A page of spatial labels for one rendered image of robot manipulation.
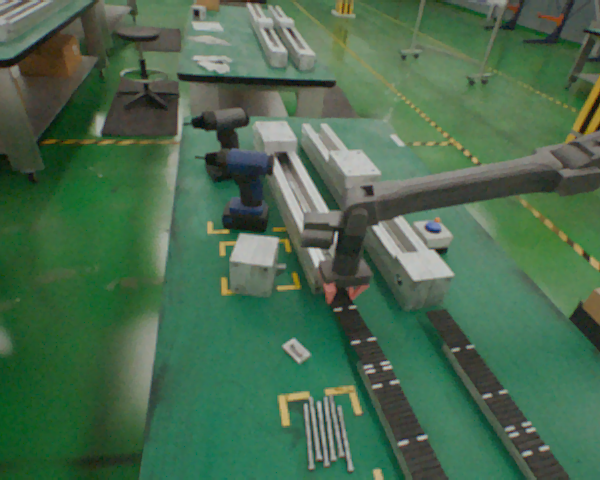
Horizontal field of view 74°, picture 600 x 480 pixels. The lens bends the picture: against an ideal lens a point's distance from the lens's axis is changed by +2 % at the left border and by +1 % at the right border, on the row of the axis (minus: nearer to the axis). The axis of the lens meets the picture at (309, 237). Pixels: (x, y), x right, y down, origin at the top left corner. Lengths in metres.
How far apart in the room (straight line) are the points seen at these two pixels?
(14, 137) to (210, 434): 2.51
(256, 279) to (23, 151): 2.32
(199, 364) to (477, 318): 0.61
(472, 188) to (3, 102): 2.61
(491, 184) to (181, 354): 0.64
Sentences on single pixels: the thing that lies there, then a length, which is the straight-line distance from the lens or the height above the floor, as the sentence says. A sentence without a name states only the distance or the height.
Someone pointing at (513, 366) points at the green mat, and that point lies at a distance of 0.94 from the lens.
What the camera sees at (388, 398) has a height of 0.81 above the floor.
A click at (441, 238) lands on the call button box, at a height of 0.84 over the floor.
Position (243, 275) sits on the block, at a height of 0.84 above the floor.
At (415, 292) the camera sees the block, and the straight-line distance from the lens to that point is 0.91.
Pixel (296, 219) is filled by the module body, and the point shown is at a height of 0.86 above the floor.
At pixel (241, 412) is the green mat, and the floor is 0.78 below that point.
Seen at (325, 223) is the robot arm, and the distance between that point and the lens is 0.75.
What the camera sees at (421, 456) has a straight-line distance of 0.72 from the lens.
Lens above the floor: 1.43
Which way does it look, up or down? 37 degrees down
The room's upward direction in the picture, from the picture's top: 7 degrees clockwise
